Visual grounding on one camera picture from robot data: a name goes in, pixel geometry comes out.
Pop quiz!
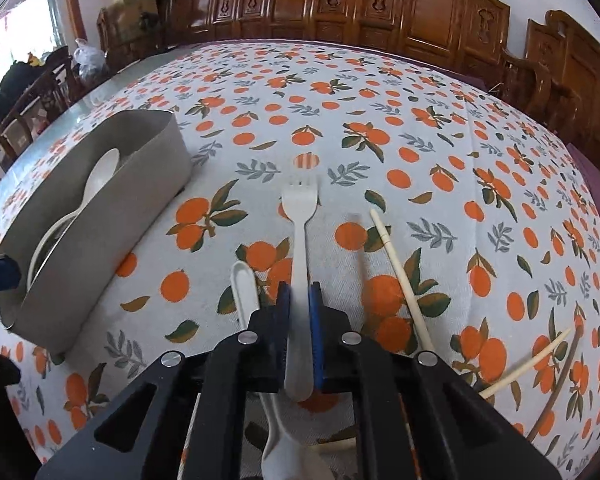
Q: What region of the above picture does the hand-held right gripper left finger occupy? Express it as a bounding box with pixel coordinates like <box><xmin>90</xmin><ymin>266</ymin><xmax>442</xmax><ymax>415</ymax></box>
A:
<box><xmin>35</xmin><ymin>282</ymin><xmax>293</xmax><ymax>480</ymax></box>

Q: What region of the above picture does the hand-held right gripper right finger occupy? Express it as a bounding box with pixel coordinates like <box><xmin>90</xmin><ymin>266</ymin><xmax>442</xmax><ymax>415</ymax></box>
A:
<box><xmin>307</xmin><ymin>281</ymin><xmax>563</xmax><ymax>480</ymax></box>

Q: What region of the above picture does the white plastic fork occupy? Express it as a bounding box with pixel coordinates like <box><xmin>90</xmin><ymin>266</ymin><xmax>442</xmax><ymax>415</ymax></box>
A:
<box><xmin>280</xmin><ymin>175</ymin><xmax>321</xmax><ymax>402</ymax></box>

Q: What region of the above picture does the white plastic spoon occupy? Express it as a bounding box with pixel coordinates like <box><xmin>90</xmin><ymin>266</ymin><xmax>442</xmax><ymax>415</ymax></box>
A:
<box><xmin>55</xmin><ymin>147</ymin><xmax>122</xmax><ymax>233</ymax></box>
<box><xmin>229</xmin><ymin>260</ymin><xmax>333</xmax><ymax>480</ymax></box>

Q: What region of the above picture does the grey metal tray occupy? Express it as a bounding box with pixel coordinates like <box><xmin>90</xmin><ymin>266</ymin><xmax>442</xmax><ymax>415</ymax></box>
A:
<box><xmin>0</xmin><ymin>109</ymin><xmax>192</xmax><ymax>353</ymax></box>

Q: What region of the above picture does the light wooden chopstick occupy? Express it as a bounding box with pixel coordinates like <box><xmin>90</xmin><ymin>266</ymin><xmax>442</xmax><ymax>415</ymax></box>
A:
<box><xmin>480</xmin><ymin>327</ymin><xmax>573</xmax><ymax>400</ymax></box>
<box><xmin>369</xmin><ymin>208</ymin><xmax>437</xmax><ymax>353</ymax></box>

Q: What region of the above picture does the dark wooden chair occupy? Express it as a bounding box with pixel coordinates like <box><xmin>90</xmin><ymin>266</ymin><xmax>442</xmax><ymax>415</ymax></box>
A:
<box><xmin>0</xmin><ymin>47</ymin><xmax>88</xmax><ymax>161</ymax></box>

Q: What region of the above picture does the orange fruit print tablecloth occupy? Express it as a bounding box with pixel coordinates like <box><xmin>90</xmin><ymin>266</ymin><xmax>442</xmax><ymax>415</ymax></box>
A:
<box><xmin>0</xmin><ymin>42</ymin><xmax>600</xmax><ymax>480</ymax></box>

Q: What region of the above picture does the white plastic bag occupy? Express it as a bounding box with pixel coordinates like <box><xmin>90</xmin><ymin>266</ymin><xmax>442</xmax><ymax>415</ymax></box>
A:
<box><xmin>74</xmin><ymin>39</ymin><xmax>106</xmax><ymax>81</ymax></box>

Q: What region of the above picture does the window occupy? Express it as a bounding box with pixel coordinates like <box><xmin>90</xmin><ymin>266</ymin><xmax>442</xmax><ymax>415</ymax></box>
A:
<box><xmin>0</xmin><ymin>0</ymin><xmax>66</xmax><ymax>91</ymax></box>

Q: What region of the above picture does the dark brown chopstick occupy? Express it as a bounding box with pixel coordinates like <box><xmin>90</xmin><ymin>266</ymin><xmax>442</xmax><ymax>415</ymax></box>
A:
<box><xmin>527</xmin><ymin>310</ymin><xmax>588</xmax><ymax>441</ymax></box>

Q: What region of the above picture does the large cardboard box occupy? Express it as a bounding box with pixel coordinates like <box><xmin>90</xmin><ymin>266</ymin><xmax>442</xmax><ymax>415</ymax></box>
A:
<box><xmin>100</xmin><ymin>0</ymin><xmax>173</xmax><ymax>56</ymax></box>

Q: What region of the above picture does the carved wooden sofa bench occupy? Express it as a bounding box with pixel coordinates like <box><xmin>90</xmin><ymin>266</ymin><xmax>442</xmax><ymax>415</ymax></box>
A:
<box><xmin>97</xmin><ymin>0</ymin><xmax>513</xmax><ymax>86</ymax></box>

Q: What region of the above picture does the carved wooden armchair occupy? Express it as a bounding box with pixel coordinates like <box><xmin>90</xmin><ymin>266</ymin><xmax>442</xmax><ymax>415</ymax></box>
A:
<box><xmin>500</xmin><ymin>10</ymin><xmax>600</xmax><ymax>191</ymax></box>

